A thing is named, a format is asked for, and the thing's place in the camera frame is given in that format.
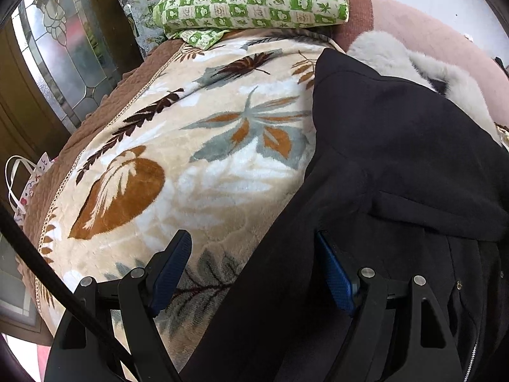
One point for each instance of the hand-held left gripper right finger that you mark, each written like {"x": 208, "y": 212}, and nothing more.
{"x": 336, "y": 274}

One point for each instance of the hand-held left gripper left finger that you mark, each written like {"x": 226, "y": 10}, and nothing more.
{"x": 171, "y": 262}

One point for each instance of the black coat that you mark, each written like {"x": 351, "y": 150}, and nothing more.
{"x": 397, "y": 147}

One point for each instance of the leaf-print fleece blanket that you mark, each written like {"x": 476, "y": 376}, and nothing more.
{"x": 191, "y": 135}

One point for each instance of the brown quilted bedspread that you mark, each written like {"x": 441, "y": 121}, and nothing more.
{"x": 115, "y": 91}

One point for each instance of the grey fur collar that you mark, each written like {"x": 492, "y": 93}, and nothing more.
{"x": 421, "y": 67}

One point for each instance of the wooden door with leaded glass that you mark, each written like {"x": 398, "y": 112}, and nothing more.
{"x": 51, "y": 47}

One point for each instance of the pink sheet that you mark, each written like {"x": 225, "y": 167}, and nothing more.
{"x": 429, "y": 28}

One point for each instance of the green checkered pillow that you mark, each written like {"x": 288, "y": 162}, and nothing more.
{"x": 258, "y": 0}

